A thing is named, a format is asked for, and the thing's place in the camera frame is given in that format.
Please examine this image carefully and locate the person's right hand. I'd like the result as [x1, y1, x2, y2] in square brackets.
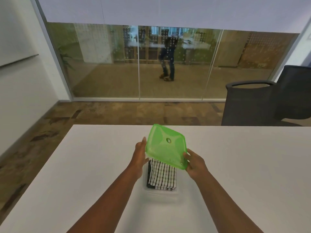
[182, 149, 210, 181]

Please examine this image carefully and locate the person's left hand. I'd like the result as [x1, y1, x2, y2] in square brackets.
[130, 137, 150, 181]

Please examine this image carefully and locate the black white striped cloth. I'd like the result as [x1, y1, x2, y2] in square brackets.
[146, 158, 178, 192]

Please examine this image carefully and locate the green plastic lid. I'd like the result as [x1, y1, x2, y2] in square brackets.
[144, 123, 190, 171]

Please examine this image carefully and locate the clear plastic container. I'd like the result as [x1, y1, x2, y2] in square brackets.
[142, 157, 182, 200]

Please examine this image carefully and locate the person's right forearm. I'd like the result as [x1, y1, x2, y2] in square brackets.
[194, 170, 264, 233]

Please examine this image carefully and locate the person's left forearm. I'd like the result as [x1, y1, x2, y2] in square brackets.
[67, 165, 143, 233]

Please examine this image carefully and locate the wooden shelving unit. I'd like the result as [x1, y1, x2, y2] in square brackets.
[122, 26, 212, 65]

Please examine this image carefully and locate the black office chair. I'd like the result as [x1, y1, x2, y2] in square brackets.
[274, 65, 311, 122]

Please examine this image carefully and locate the green potted plant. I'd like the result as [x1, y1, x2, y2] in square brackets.
[58, 43, 76, 71]

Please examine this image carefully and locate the whiteboard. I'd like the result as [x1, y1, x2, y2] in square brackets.
[0, 0, 40, 67]

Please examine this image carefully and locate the black mesh chair with handle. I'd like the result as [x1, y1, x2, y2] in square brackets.
[221, 80, 302, 127]

